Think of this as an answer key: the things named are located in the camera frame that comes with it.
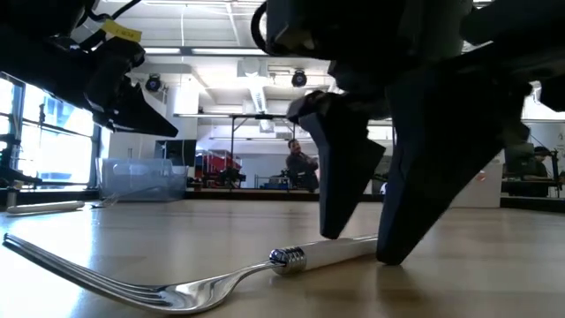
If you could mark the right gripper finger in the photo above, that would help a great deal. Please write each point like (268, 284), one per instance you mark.
(441, 176)
(344, 176)

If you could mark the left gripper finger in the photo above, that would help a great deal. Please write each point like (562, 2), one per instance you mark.
(141, 117)

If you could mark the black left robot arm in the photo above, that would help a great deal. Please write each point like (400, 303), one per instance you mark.
(31, 48)

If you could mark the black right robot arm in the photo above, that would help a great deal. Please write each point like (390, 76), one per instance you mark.
(521, 26)

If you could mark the soccer ball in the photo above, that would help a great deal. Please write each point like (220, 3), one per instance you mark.
(384, 189)

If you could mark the person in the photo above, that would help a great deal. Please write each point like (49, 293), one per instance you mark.
(302, 170)
(539, 168)

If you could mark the white plastic bin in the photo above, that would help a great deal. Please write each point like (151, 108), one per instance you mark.
(481, 194)

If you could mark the clear plastic bin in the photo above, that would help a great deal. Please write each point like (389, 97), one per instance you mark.
(145, 176)

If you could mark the black background machine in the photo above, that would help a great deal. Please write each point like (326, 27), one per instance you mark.
(6, 154)

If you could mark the long ceiling light bar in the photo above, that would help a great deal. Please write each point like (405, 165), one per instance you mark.
(220, 51)

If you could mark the black background stand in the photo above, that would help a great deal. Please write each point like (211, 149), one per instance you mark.
(555, 176)

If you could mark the black ceiling dome camera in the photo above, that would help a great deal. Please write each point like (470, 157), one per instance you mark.
(299, 79)
(153, 84)

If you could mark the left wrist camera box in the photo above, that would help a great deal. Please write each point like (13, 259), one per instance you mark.
(115, 66)

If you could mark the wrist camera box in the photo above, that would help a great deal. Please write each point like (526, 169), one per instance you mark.
(282, 22)
(115, 66)

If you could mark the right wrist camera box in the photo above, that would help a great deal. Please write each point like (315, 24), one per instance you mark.
(282, 22)

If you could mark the black metal rig frame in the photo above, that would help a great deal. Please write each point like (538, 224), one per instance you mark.
(260, 116)

